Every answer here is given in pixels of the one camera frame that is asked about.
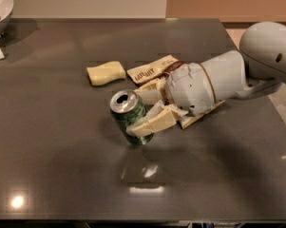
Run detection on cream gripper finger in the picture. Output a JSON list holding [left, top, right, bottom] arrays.
[[135, 78, 167, 105], [126, 100, 188, 137]]

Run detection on green soda can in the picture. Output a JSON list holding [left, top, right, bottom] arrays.
[[109, 89, 153, 145]]

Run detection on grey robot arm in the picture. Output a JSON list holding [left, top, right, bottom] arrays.
[[126, 22, 286, 137]]

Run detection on brown and cream snack bag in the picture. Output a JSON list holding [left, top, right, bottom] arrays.
[[127, 55, 224, 129]]

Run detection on yellow sponge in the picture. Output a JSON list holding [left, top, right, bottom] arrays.
[[86, 61, 125, 86]]

